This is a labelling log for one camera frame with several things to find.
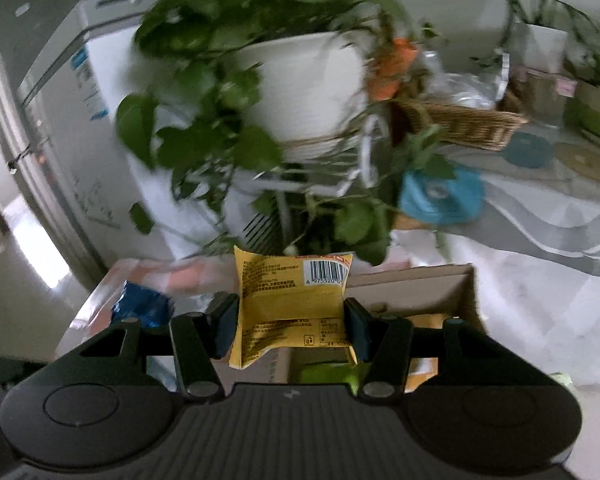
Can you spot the clear plastic bags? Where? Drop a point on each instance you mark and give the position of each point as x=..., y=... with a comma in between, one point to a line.
x=482, y=90

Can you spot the white square plant pot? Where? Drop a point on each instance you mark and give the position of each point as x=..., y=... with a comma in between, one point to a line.
x=538, y=47

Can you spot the white refrigerator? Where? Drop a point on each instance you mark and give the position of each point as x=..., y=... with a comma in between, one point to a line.
x=116, y=206

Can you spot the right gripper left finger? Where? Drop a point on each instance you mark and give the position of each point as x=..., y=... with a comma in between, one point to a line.
x=198, y=339

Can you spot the blue ribbon roll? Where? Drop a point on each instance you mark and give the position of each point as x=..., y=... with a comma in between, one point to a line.
x=442, y=201

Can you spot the wicker basket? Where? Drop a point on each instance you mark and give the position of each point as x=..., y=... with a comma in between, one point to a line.
x=487, y=130

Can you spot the green snack packet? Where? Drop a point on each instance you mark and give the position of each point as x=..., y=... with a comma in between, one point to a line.
x=332, y=373

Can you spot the yellow snack packet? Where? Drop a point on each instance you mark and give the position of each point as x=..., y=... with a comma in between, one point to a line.
x=288, y=302

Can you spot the pink checkered tablecloth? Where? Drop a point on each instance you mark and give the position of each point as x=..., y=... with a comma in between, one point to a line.
x=191, y=283

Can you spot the white metal plant stand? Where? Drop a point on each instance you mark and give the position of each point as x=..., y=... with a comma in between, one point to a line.
x=331, y=198

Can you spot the white patterned tablecloth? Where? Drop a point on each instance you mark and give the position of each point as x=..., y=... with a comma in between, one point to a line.
x=535, y=248

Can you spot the blue snack packet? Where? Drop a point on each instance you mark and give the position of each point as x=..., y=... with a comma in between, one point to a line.
x=146, y=305

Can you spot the large white flower pot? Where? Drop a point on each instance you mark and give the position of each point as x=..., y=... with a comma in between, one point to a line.
x=311, y=87

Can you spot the large pothos plant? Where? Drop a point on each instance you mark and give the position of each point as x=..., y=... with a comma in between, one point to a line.
x=197, y=114

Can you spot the orange striped snack packet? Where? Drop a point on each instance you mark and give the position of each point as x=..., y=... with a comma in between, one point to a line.
x=424, y=348

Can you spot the cardboard box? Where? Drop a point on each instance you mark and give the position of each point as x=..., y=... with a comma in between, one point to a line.
x=447, y=289

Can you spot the green striped plant pot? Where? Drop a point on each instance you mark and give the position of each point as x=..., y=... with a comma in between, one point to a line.
x=583, y=110

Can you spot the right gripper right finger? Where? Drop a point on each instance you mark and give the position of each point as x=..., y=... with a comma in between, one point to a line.
x=383, y=343

